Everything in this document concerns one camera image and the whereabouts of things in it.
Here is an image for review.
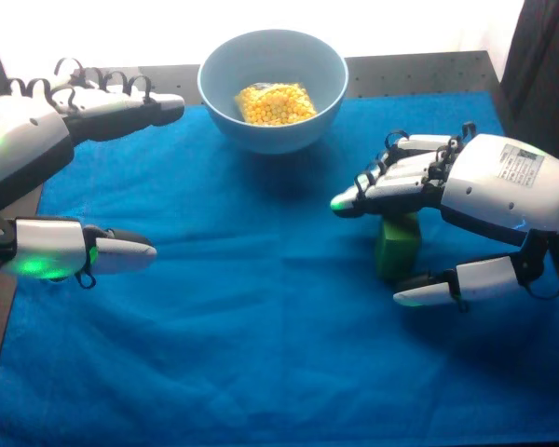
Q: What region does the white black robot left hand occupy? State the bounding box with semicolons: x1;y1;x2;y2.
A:
0;58;186;290

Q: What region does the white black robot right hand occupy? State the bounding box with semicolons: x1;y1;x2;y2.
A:
330;121;559;313

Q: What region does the green rectangular block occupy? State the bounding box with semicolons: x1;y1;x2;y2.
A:
375;212;423;280

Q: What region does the bag of yellow beads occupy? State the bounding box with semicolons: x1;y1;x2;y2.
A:
235;82;319;128

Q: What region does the dark curtain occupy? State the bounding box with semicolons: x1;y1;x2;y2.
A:
498;0;559;164

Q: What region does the light blue bowl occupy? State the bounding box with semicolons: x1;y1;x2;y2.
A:
198;28;350;156

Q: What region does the blue cloth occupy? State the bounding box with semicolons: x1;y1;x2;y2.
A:
0;91;559;447

